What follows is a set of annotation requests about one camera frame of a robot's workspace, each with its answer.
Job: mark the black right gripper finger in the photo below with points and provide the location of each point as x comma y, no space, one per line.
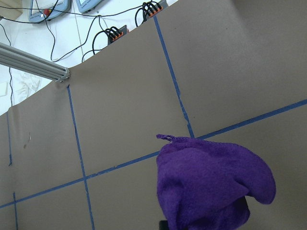
163,225

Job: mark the purple cloth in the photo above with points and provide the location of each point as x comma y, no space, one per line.
203,185

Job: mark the black power strip left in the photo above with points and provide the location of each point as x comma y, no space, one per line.
113,33

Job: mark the black power strip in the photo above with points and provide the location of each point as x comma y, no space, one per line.
113,33
151,8

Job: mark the white crumpled plastic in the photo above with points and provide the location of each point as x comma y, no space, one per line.
26,85

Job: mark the black power strip right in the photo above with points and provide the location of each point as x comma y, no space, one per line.
151,8

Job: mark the grey teach pendant right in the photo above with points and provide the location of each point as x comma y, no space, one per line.
87,5

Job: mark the grey teach pendant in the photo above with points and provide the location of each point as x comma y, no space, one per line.
87,5
41,10

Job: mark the grey teach pendant left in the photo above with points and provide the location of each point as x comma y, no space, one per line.
41,10

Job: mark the aluminium frame post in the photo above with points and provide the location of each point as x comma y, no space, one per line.
23,61

